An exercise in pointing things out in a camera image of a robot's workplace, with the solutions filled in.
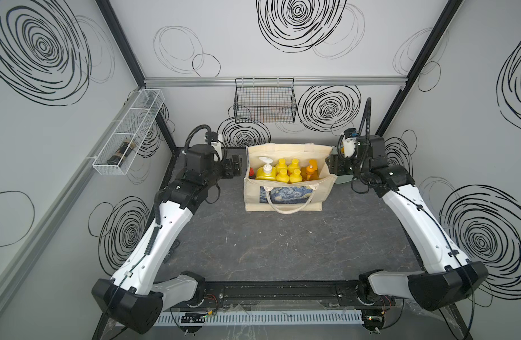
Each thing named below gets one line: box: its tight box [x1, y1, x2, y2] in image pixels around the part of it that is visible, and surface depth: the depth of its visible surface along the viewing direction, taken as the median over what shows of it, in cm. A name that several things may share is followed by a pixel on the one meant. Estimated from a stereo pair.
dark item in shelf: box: [106, 140, 136, 166], surface depth 68 cm
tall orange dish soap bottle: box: [300, 158, 319, 182], surface depth 86 cm
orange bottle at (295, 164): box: [288, 158, 301, 173], surface depth 86 cm
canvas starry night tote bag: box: [243, 143, 338, 214], surface depth 85 cm
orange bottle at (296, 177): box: [288, 167, 303, 183], surface depth 84 cm
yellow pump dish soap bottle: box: [256, 156, 277, 181], surface depth 84 cm
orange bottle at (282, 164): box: [275, 157, 289, 171], surface depth 86 cm
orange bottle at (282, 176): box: [276, 168, 290, 184], surface depth 84 cm
